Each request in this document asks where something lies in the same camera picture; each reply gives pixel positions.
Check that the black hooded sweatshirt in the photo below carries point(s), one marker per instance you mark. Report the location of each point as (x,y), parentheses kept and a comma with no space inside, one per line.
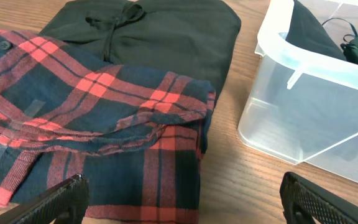
(195,38)

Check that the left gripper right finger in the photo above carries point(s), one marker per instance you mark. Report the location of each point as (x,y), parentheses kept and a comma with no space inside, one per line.
(307,203)

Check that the red navy plaid shirt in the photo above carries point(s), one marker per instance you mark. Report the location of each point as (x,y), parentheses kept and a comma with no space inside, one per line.
(136,133)

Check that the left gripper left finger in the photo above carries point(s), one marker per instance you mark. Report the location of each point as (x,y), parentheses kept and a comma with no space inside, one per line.
(64,203)

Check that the clear plastic storage bin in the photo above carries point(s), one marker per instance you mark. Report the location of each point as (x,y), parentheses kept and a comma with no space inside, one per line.
(303,106)

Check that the dark navy garment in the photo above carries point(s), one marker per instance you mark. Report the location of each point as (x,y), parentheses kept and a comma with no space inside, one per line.
(307,33)

